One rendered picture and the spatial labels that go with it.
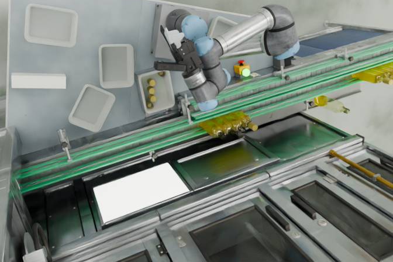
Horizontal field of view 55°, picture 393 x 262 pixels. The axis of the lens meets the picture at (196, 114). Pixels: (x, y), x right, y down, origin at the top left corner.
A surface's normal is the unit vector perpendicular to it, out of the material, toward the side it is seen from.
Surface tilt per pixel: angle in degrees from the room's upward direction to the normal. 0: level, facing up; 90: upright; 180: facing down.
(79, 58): 0
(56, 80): 0
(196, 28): 7
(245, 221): 90
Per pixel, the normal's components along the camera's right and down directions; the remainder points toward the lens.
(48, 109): 0.39, 0.31
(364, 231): -0.15, -0.91
